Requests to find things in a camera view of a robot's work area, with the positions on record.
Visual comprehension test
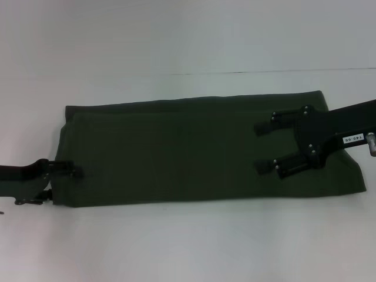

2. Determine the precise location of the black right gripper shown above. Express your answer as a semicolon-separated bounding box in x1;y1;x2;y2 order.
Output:
254;99;376;179

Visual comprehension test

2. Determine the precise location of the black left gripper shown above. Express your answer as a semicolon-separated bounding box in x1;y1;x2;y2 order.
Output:
0;158;85;206

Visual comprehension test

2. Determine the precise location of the dark green t-shirt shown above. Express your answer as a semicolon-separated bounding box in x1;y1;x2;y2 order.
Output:
49;90;367;208

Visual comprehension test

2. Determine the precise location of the right gripper cable with connector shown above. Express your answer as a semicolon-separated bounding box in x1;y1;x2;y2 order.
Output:
364;132;376;157

